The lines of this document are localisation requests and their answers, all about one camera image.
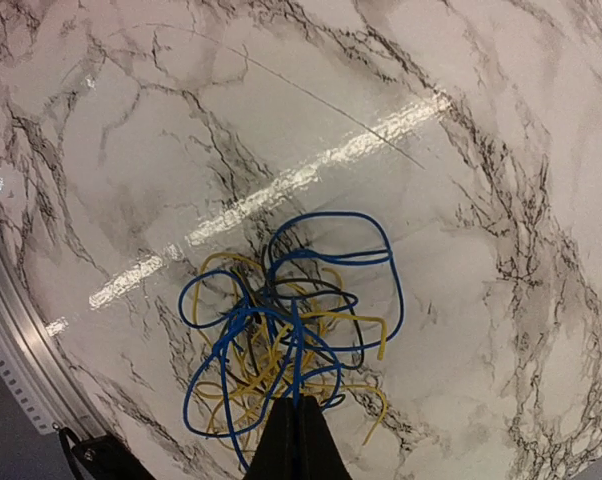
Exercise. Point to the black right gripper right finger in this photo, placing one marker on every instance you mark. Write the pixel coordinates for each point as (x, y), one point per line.
(317, 455)

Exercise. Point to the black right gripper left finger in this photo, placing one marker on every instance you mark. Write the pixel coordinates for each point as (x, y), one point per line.
(273, 458)

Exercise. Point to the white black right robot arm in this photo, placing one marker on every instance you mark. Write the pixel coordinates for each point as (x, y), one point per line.
(105, 457)

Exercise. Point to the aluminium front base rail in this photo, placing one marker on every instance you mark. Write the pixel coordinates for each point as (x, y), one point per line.
(36, 315)

